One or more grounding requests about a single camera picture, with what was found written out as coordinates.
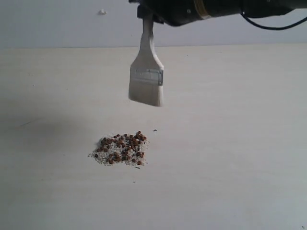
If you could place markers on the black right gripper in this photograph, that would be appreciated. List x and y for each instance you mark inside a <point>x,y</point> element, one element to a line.
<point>170,12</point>

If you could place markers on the pile of grains and pellets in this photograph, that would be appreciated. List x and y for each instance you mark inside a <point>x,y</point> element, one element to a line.
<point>129,149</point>

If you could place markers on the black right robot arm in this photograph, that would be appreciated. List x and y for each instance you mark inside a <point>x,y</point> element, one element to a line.
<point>251,8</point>

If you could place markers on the wooden paint brush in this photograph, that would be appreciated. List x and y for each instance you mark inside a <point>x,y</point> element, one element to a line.
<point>146,71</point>

